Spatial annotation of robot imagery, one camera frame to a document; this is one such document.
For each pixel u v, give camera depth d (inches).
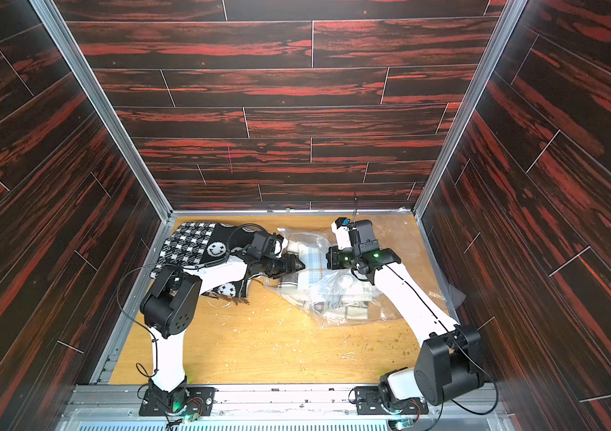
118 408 28.9
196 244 37.7
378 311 34.9
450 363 16.0
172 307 20.6
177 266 21.5
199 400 28.9
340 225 28.9
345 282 34.3
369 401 28.9
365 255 24.6
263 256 31.5
